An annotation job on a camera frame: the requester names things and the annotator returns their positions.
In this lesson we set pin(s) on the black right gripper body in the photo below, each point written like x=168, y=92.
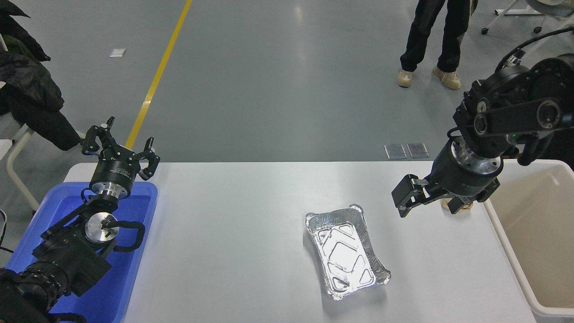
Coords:
x=453, y=179

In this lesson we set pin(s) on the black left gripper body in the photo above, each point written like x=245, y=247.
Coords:
x=114, y=172

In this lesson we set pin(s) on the rectangular silver foil tray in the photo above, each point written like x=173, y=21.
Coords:
x=347, y=251

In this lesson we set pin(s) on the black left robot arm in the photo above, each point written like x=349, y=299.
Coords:
x=67, y=260

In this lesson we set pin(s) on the square metal floor plate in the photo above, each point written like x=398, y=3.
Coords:
x=395, y=151
x=418, y=150

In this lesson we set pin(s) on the crumpled tan paper ball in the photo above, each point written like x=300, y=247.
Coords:
x=467, y=207

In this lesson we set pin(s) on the blue plastic tray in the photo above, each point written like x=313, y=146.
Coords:
x=130, y=233

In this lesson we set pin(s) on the large pale plastic bin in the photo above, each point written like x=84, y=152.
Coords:
x=538, y=233

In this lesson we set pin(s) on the seated person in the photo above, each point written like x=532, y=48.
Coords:
x=31, y=89

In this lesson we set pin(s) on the standing person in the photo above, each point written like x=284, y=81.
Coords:
x=426, y=36

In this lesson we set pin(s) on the white wheeled stand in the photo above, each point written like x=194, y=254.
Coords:
x=506, y=9

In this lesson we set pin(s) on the white metal chair frame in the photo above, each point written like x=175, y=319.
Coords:
x=15, y=157

